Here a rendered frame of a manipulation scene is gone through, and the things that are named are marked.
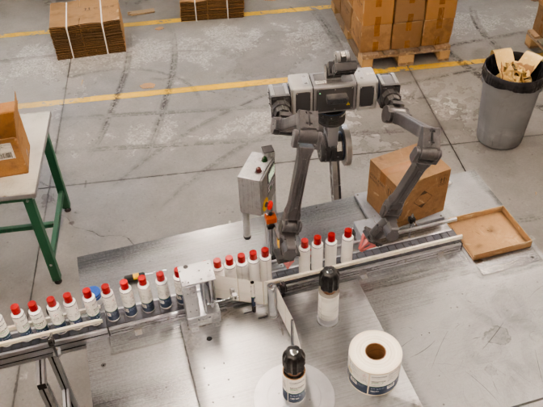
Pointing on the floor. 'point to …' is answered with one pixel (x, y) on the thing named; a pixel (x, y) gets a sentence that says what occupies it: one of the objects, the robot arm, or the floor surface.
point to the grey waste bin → (503, 116)
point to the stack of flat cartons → (86, 28)
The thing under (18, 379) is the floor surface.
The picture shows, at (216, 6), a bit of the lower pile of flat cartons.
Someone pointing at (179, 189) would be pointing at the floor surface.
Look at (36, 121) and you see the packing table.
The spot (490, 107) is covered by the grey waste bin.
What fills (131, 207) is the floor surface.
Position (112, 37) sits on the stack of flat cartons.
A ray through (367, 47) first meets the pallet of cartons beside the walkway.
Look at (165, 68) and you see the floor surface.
